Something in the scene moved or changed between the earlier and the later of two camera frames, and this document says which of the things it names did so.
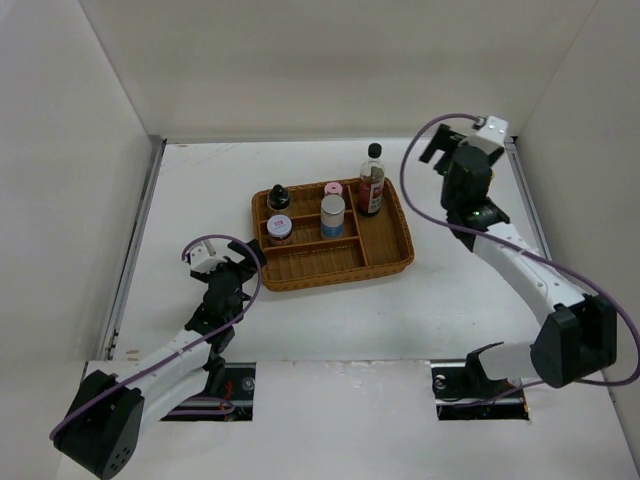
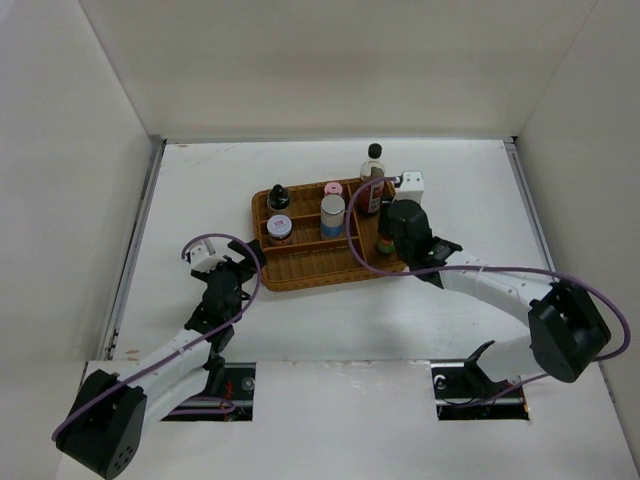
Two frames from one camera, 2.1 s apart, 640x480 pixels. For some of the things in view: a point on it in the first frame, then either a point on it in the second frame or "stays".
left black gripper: [230, 265] stays
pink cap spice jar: [333, 188] stays
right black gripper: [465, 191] -> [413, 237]
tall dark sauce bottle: [371, 183] stays
